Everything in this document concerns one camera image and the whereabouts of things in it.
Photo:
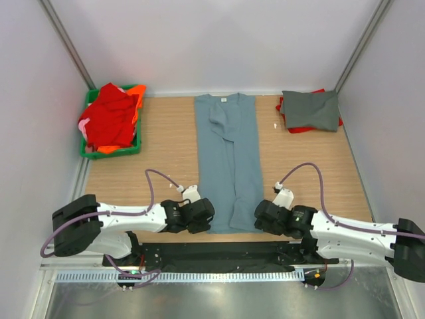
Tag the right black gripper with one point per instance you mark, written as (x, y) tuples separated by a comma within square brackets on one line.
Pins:
[(265, 227)]

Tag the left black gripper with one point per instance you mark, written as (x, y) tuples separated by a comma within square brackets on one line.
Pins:
[(204, 226)]

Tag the blue-grey t shirt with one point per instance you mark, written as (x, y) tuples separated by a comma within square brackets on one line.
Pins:
[(230, 174)]

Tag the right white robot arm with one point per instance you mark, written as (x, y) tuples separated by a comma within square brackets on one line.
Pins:
[(399, 246)]

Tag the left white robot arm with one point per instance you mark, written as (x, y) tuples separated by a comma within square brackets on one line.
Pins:
[(88, 225)]

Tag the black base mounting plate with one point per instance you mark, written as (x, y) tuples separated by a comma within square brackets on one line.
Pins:
[(242, 257)]

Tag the folded grey t shirt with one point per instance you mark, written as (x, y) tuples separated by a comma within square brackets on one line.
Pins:
[(312, 109)]

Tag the red t shirt in bin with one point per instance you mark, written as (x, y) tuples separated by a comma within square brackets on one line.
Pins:
[(106, 116)]

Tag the pink t shirt in bin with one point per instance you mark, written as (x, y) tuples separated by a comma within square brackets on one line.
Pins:
[(82, 127)]

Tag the green plastic bin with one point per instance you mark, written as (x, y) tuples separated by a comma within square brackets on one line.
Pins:
[(115, 122)]

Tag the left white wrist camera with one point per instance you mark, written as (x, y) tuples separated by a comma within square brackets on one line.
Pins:
[(190, 193)]

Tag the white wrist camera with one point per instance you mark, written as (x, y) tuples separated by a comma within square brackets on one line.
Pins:
[(284, 197), (190, 193)]

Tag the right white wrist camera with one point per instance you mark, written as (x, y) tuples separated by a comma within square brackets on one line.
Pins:
[(284, 197)]

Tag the white slotted cable duct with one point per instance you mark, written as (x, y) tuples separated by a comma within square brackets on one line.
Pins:
[(112, 276)]

